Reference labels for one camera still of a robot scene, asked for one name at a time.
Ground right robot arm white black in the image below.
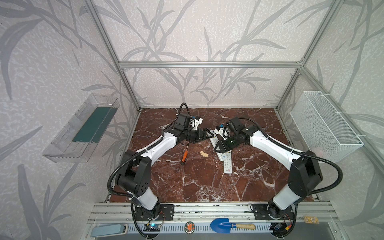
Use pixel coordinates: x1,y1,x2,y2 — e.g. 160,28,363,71
214,117,323,220

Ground round orange badge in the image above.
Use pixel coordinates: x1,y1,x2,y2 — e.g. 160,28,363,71
184,221,196,234

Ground yellow small circuit board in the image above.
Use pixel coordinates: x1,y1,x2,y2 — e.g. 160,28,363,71
304,216,320,224

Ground clear plastic wall bin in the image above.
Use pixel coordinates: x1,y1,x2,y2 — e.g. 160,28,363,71
42,94,120,163

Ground aluminium frame rail front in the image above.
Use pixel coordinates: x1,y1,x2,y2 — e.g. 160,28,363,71
87,202,340,224

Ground pink object in basket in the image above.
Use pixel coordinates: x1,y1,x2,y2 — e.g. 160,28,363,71
311,148,326,158

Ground white wire mesh basket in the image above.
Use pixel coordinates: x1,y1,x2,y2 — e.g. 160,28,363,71
291,91,364,163

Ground grey blue flat device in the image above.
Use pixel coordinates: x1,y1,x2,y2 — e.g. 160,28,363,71
90,224,128,238

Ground orange handle screwdriver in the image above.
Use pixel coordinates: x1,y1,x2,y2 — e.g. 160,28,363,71
181,144,190,166

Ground white remote control face up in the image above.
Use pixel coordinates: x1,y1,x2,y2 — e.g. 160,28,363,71
223,151,233,174

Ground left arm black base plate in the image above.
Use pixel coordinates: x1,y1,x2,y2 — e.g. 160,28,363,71
134,204,175,221

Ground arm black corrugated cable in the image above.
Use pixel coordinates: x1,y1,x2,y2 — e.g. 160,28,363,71
238,117,344,196
106,102,192,199

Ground right small electronics board wires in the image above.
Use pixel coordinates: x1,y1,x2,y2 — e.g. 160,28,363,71
269,221,293,235

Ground small green circuit board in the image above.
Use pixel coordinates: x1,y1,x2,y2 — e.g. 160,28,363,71
143,223,162,232

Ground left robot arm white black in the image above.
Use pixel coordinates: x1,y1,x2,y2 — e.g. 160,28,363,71
108,114,214,211

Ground blue toy shovel wooden handle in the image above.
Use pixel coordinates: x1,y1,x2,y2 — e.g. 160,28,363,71
210,218,256,234

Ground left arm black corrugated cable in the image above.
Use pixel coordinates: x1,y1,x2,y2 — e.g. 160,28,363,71
106,102,192,199

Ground white remote control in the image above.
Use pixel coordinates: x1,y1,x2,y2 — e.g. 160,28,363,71
210,130,232,162

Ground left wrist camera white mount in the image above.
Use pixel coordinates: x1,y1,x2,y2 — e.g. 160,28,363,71
189,117,203,130

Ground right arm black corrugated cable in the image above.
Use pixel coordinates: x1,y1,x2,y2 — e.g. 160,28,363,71
238,117,344,196

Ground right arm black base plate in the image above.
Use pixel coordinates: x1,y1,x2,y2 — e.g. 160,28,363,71
251,203,295,221

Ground small wooden animal figure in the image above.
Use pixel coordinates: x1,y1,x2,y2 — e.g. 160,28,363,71
200,151,209,158

